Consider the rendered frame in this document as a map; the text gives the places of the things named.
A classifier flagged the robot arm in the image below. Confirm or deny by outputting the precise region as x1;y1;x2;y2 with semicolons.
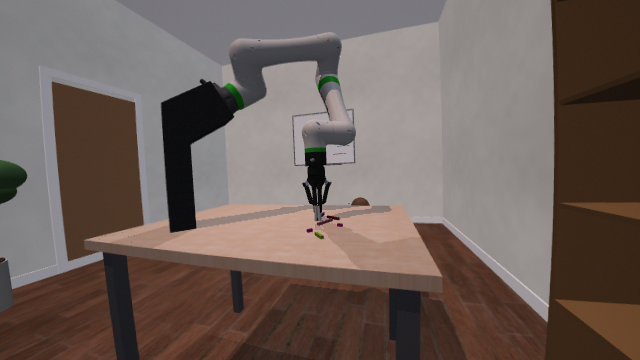
212;32;356;167

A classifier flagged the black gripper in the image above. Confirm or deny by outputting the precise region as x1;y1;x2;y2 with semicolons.
302;166;331;221

